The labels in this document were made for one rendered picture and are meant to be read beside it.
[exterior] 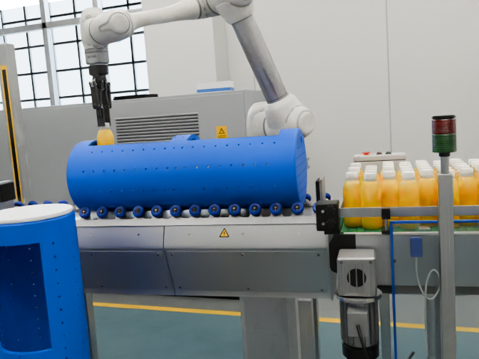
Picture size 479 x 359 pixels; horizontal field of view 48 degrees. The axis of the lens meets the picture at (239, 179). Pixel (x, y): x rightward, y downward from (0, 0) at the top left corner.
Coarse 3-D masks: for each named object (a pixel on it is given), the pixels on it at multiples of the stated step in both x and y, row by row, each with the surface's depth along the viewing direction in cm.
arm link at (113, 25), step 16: (192, 0) 227; (96, 16) 194; (112, 16) 187; (128, 16) 192; (144, 16) 201; (160, 16) 212; (176, 16) 224; (192, 16) 229; (96, 32) 193; (112, 32) 188; (128, 32) 192
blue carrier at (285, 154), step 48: (96, 144) 219; (144, 144) 200; (192, 144) 194; (240, 144) 188; (288, 144) 183; (96, 192) 202; (144, 192) 197; (192, 192) 192; (240, 192) 188; (288, 192) 184
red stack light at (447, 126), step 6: (432, 120) 146; (438, 120) 144; (444, 120) 143; (450, 120) 143; (432, 126) 146; (438, 126) 144; (444, 126) 143; (450, 126) 143; (456, 126) 145; (432, 132) 146; (438, 132) 144; (444, 132) 144; (450, 132) 143
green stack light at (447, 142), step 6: (432, 138) 147; (438, 138) 144; (444, 138) 144; (450, 138) 144; (456, 138) 145; (432, 144) 147; (438, 144) 145; (444, 144) 144; (450, 144) 144; (456, 144) 145; (432, 150) 147; (438, 150) 145; (444, 150) 144; (450, 150) 144; (456, 150) 145
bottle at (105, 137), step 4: (100, 128) 210; (104, 128) 210; (108, 128) 211; (100, 132) 210; (104, 132) 209; (108, 132) 210; (112, 132) 212; (100, 136) 209; (104, 136) 209; (108, 136) 210; (112, 136) 211; (100, 140) 209; (104, 140) 209; (108, 140) 210; (112, 140) 211; (100, 144) 210; (104, 144) 209; (108, 144) 210; (112, 144) 211
